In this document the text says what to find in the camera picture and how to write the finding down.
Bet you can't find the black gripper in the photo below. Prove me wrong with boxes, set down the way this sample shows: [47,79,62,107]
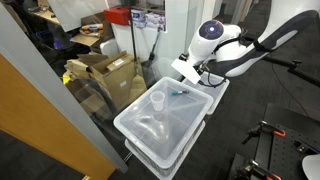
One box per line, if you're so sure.
[194,63,210,77]

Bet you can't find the teal capped marker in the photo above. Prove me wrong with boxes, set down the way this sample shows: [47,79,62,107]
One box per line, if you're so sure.
[171,89,190,97]

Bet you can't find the translucent plastic measuring cup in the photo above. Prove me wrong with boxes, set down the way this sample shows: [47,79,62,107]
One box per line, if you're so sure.
[149,90,166,112]

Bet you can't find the clear storage box lid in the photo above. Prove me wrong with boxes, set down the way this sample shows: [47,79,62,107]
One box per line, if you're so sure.
[113,76,214,169]

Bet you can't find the large labelled cardboard box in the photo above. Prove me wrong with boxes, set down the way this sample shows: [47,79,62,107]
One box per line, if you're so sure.
[89,50,148,112]

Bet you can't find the cardboard box with black tape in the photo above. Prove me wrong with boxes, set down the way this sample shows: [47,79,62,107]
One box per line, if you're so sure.
[65,78,115,122]

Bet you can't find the straw broom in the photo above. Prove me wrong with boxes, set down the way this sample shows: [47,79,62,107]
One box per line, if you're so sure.
[128,0,148,98]

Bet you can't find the white printed supply boxes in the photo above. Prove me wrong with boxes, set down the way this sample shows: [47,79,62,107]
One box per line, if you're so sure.
[130,7,167,32]

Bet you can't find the black work table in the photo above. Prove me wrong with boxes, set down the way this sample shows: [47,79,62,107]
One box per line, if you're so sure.
[228,102,320,180]

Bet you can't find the spare clear plastic lid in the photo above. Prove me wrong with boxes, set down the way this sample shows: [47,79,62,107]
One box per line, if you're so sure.
[124,121,207,180]

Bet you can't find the black perforated breadboard plate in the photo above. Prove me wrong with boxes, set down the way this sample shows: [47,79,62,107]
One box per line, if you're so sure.
[253,128,320,180]

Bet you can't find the flattened cardboard pieces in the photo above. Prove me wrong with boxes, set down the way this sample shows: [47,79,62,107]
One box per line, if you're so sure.
[63,52,103,81]

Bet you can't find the white board panel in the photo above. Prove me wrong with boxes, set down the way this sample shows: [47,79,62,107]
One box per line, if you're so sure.
[46,0,110,33]

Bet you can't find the orange wooden door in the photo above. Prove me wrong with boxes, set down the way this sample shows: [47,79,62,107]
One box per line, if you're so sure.
[0,54,117,180]

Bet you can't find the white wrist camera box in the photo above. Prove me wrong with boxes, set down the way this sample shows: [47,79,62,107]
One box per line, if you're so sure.
[170,58,203,85]

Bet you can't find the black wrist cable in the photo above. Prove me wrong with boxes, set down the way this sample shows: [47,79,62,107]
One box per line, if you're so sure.
[199,70,228,89]

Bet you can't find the black long handled dustpan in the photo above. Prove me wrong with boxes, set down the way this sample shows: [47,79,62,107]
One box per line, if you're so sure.
[147,27,163,64]

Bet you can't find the orange handled black clamp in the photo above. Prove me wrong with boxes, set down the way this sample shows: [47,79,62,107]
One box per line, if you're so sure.
[241,120,287,145]
[231,159,284,180]

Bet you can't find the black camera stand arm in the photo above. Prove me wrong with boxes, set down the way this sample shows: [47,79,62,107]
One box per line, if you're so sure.
[262,54,320,88]

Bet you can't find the red wall box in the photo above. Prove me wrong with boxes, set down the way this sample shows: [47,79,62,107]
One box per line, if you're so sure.
[103,6,132,27]

